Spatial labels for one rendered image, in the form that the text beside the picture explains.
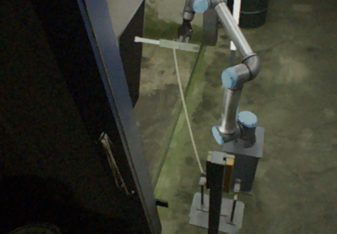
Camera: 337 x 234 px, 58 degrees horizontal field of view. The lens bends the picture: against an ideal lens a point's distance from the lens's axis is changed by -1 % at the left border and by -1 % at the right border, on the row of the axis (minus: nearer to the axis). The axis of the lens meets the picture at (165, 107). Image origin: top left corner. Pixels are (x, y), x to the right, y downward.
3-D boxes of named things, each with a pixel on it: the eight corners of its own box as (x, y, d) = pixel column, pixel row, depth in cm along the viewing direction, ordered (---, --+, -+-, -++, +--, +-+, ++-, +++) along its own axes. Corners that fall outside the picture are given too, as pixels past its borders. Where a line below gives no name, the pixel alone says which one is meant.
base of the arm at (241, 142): (257, 131, 257) (259, 123, 249) (255, 150, 245) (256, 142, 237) (233, 127, 261) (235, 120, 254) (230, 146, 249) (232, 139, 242)
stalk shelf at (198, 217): (188, 224, 195) (188, 223, 194) (196, 192, 210) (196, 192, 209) (238, 236, 188) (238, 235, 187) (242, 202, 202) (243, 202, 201)
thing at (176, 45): (191, 40, 245) (201, 46, 225) (189, 46, 247) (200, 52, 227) (130, 30, 229) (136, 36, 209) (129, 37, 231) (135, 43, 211)
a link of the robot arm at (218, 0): (271, 70, 185) (222, -13, 208) (253, 75, 183) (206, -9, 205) (264, 79, 196) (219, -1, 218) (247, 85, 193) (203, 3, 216)
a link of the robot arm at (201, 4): (210, -3, 202) (202, -6, 213) (194, 0, 200) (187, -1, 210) (212, 10, 207) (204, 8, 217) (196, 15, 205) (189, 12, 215)
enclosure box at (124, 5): (82, 132, 287) (66, 23, 195) (107, 89, 325) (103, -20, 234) (118, 143, 284) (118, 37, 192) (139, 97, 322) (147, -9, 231)
